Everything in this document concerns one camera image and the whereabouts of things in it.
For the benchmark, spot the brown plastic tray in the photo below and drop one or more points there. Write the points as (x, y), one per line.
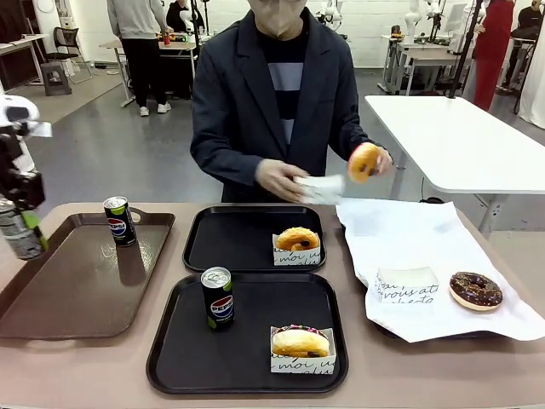
(72, 294)

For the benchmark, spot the white wrapping paper sheet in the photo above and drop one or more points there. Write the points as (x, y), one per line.
(404, 238)

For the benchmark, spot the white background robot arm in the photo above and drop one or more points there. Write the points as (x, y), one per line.
(412, 19)
(332, 10)

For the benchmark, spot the white printed paper box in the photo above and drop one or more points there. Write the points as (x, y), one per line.
(404, 289)
(296, 257)
(321, 189)

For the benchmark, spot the white side table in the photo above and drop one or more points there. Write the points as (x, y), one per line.
(447, 140)

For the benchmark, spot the grey plastic stool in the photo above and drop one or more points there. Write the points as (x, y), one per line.
(56, 78)

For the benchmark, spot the black square tray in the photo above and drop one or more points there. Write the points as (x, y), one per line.
(247, 362)
(238, 238)

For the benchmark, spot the white background work table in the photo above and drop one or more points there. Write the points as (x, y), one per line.
(421, 57)

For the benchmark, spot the person's right forearm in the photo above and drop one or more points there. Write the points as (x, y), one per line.
(225, 157)

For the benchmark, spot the person's right hand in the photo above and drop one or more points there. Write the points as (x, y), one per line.
(277, 179)

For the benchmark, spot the black office chair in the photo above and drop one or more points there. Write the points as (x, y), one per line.
(64, 47)

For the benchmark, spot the person's left hand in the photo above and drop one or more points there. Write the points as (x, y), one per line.
(384, 164)

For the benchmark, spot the person in dark jacket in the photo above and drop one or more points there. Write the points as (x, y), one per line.
(238, 106)

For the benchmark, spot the chocolate sprinkled donut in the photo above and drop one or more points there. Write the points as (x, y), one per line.
(304, 328)
(476, 292)

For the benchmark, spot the person in grey hoodie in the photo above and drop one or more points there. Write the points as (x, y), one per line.
(140, 42)

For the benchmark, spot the black Pepsi can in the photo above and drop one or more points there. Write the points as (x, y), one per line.
(120, 223)
(218, 302)

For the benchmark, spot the glazed donut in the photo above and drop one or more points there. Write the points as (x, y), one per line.
(298, 238)
(362, 164)
(298, 343)

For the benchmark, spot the black camera stand pole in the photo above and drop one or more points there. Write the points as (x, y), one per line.
(466, 47)

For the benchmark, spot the person in black shirt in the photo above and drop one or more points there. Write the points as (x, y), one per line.
(528, 42)

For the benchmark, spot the white background desk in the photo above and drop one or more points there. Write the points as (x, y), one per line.
(21, 42)

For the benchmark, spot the person in red apron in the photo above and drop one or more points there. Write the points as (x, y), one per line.
(489, 55)

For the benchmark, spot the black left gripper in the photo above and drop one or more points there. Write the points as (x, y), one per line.
(21, 189)

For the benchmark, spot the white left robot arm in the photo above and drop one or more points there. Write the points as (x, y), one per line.
(17, 115)

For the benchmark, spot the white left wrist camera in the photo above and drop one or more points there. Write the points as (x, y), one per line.
(40, 129)

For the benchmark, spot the person's left forearm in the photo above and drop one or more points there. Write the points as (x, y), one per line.
(355, 136)

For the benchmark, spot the grey drink can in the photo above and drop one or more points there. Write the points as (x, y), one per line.
(17, 238)

